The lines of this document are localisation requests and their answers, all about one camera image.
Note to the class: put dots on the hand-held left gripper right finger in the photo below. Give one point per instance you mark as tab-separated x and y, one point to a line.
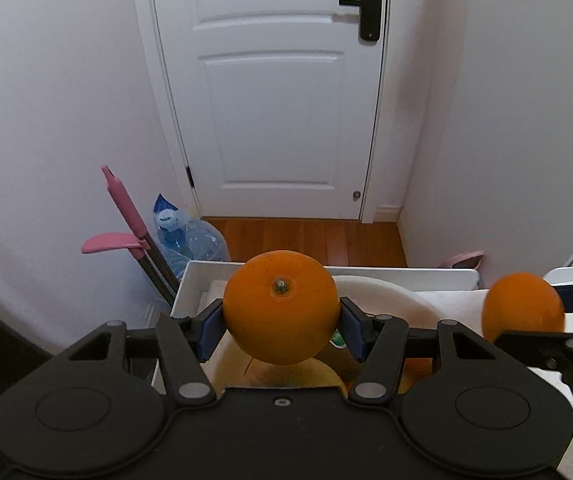
351	331

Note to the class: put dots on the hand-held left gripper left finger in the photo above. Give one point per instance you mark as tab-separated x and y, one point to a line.
211	332

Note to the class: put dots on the large orange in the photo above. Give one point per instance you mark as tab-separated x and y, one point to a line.
521	307
281	310

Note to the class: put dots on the white bowl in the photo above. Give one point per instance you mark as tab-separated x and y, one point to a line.
391	296

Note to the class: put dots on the brown kiwi with sticker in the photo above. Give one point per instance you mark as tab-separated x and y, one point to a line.
342	360

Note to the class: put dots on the white rimmed table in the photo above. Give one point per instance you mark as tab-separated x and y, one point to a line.
206	272

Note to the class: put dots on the yellow fruit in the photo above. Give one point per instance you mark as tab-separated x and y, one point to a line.
296	374

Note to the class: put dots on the floral tablecloth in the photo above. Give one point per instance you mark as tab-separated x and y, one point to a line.
459	305

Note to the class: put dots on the clear blue water jug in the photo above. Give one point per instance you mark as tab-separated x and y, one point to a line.
191	240

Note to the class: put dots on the pink plastic object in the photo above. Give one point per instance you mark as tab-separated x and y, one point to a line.
461	260

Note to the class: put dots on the black door hinge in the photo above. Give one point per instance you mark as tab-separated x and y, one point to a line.
190	176

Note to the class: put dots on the white panelled door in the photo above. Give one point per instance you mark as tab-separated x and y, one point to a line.
276	110

